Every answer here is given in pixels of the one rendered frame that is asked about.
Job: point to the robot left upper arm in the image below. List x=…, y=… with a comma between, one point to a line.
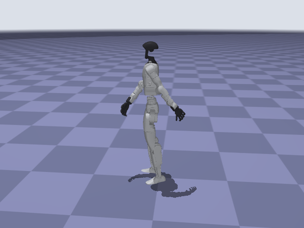
x=151, y=71

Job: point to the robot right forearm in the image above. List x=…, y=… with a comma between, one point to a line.
x=135, y=93

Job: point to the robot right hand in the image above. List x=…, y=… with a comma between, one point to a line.
x=125, y=106

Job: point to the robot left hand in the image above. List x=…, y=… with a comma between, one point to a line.
x=179, y=113

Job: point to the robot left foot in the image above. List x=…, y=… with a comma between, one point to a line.
x=155, y=180

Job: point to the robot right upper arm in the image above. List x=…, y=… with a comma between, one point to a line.
x=140, y=84

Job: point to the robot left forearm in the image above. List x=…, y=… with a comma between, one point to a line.
x=167, y=98

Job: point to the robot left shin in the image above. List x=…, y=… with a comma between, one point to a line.
x=156, y=157

